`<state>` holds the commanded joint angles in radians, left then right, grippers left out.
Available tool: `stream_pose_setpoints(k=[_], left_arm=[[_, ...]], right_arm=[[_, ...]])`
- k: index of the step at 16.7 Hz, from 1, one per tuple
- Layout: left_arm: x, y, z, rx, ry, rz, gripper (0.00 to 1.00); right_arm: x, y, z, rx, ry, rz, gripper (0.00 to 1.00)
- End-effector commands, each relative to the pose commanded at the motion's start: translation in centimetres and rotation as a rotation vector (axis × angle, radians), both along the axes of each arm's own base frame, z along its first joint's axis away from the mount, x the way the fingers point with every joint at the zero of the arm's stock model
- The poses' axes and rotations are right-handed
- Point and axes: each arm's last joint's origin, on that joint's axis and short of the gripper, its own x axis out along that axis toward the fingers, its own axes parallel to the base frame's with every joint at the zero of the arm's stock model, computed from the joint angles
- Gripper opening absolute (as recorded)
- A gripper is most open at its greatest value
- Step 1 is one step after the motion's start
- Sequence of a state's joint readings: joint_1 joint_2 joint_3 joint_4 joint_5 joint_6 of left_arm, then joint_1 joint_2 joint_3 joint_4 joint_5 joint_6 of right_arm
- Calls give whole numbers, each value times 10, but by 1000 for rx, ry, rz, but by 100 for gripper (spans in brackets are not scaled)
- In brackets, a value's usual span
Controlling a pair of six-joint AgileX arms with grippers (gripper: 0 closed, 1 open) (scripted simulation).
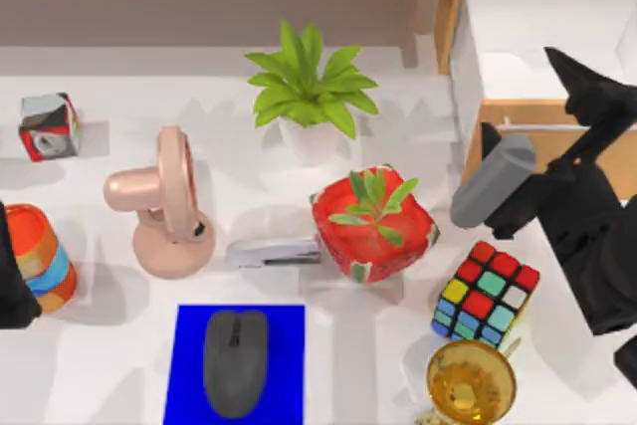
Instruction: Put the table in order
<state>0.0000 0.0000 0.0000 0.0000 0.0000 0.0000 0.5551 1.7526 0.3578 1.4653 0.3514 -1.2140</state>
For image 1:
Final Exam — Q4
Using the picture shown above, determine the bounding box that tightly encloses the white stapler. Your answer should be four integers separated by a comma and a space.
225, 237, 323, 271

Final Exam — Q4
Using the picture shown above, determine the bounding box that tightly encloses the orange and blue striped cup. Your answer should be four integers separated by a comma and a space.
3, 202, 79, 316

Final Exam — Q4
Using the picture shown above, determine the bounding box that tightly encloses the green plant in white pot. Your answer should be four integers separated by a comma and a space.
243, 19, 380, 166

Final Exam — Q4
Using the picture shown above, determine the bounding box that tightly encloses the multicoloured puzzle cube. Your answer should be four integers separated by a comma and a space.
430, 240, 542, 351

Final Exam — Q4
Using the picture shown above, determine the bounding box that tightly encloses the metal drawer handle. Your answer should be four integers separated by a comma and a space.
501, 116, 591, 131

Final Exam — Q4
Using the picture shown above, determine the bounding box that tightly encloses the pink desk fan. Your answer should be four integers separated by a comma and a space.
103, 125, 218, 281

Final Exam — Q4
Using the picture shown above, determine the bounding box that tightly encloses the pale wooden drawer front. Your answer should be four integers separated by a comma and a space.
461, 99, 637, 207

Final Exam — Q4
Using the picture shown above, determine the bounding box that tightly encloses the printed cube box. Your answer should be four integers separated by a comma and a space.
18, 92, 83, 163

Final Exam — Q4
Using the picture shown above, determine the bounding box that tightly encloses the gold trophy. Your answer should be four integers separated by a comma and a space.
414, 336, 524, 425

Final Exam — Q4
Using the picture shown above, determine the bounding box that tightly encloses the red pot with green plant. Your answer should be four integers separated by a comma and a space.
309, 163, 442, 286

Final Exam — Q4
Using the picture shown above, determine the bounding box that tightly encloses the grey computer mouse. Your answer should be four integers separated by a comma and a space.
202, 309, 271, 420

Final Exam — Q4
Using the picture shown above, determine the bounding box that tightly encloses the blue mouse mat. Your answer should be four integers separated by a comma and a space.
162, 304, 307, 425

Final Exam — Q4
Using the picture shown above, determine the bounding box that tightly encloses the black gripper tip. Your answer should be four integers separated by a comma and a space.
0, 200, 44, 330

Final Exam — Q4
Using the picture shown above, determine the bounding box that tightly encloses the pulled-out drawer with white inside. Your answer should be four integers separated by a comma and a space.
449, 0, 637, 147

